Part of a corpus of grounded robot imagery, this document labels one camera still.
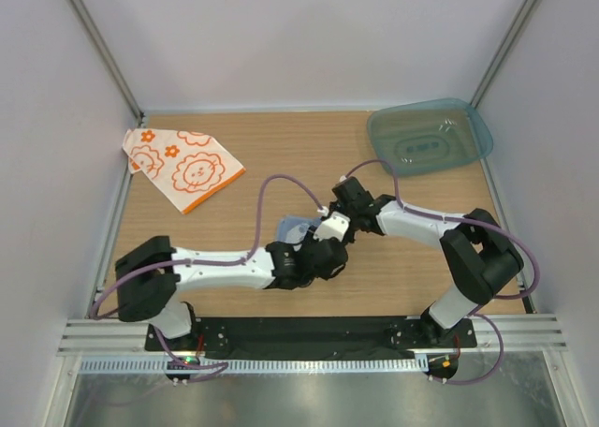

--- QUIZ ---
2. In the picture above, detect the slotted metal rail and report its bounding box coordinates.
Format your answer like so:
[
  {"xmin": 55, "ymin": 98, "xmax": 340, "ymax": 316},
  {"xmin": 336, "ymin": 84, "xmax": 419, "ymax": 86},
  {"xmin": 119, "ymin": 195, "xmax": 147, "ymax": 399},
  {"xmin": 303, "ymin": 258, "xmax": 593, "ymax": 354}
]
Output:
[{"xmin": 80, "ymin": 354, "xmax": 429, "ymax": 375}]

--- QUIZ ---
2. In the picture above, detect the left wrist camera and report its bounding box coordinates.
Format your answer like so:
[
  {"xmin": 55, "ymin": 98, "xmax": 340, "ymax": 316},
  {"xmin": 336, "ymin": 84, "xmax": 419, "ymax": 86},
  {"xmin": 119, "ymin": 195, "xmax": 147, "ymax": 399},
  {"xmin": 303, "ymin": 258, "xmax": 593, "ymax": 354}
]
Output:
[{"xmin": 314, "ymin": 212, "xmax": 350, "ymax": 242}]

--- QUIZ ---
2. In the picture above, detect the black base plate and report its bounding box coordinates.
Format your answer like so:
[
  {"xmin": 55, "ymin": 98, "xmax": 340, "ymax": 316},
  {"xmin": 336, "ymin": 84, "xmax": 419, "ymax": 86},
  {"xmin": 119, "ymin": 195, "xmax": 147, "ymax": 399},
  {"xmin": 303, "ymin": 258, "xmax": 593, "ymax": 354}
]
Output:
[{"xmin": 166, "ymin": 316, "xmax": 477, "ymax": 356}]

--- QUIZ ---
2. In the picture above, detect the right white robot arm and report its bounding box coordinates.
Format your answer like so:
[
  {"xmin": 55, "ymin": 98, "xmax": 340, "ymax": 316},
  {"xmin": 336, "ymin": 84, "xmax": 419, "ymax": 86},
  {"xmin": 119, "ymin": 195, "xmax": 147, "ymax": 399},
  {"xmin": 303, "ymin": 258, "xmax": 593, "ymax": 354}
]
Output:
[{"xmin": 329, "ymin": 177, "xmax": 524, "ymax": 348}]

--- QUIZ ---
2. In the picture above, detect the blue terry towel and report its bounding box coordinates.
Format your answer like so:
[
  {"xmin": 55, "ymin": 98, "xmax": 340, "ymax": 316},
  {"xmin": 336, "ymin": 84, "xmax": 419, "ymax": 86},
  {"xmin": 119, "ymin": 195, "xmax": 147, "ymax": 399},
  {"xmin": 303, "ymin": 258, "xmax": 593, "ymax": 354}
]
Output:
[{"xmin": 275, "ymin": 215, "xmax": 320, "ymax": 243}]

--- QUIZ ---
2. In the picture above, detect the teal plastic tub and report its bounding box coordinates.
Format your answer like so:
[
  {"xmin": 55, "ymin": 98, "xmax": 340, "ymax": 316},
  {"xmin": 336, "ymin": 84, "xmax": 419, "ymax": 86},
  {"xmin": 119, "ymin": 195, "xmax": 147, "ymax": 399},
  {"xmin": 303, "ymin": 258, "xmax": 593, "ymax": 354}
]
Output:
[{"xmin": 366, "ymin": 98, "xmax": 493, "ymax": 177}]

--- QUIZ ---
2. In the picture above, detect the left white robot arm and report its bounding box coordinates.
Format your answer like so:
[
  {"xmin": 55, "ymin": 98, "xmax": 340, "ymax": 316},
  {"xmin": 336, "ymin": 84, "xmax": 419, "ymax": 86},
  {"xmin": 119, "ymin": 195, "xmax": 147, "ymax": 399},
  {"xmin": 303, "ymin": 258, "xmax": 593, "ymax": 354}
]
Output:
[{"xmin": 115, "ymin": 236, "xmax": 348, "ymax": 352}]

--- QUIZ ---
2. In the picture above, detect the white orange flower towel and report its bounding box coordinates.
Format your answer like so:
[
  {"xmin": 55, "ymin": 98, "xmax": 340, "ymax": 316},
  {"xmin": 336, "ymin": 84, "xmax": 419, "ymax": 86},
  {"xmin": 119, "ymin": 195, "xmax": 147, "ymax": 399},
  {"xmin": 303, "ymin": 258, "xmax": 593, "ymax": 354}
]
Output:
[{"xmin": 122, "ymin": 127, "xmax": 245, "ymax": 214}]

